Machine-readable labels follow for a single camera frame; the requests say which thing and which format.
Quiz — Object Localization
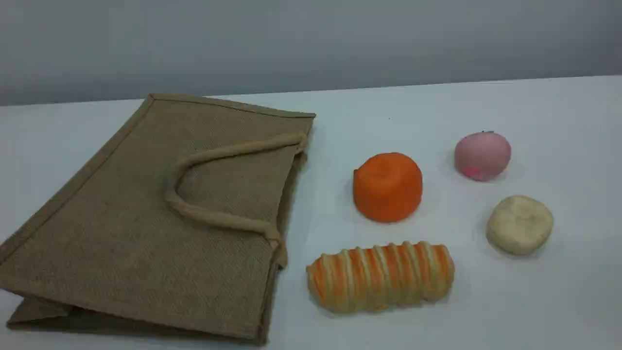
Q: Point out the brown jute bag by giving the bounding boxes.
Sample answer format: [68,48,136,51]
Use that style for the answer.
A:
[0,93,316,347]

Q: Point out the pink toy peach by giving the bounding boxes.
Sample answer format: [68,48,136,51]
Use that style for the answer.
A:
[454,130,512,182]

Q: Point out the orange toy persimmon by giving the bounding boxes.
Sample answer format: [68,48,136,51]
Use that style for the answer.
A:
[353,152,423,223]

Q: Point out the striped toy bread loaf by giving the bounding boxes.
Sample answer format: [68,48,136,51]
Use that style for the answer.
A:
[306,241,456,314]

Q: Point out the beige round toy bun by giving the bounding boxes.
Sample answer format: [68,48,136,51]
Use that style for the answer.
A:
[486,195,554,256]

